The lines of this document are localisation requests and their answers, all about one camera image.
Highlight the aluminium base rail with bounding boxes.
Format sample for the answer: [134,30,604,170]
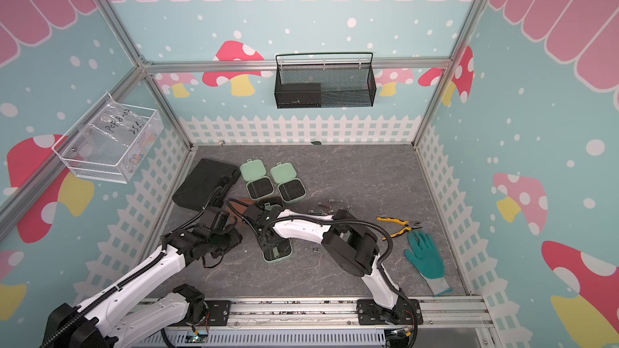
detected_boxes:
[120,296,494,332]

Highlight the green clipper case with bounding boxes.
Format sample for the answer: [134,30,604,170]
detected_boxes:
[240,159,275,201]
[270,163,307,204]
[259,206,293,262]

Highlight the yellow handled pliers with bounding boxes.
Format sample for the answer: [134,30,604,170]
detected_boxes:
[377,217,422,238]

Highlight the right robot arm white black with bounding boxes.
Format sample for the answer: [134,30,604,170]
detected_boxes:
[237,204,423,327]

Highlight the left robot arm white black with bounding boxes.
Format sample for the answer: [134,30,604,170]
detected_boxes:
[41,207,243,347]

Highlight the black plastic tool case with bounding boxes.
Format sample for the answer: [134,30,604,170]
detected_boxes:
[172,158,240,211]

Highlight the clear acrylic wall bin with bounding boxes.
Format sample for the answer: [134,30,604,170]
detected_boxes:
[52,93,164,184]

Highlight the black wire mesh basket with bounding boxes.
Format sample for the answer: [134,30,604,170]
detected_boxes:
[275,52,377,109]

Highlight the green work glove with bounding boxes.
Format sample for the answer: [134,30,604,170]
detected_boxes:
[404,230,451,296]

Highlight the black box in basket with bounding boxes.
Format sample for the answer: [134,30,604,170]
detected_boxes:
[275,83,322,109]

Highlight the brown clipper case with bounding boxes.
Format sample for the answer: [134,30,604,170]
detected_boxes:
[225,196,284,222]

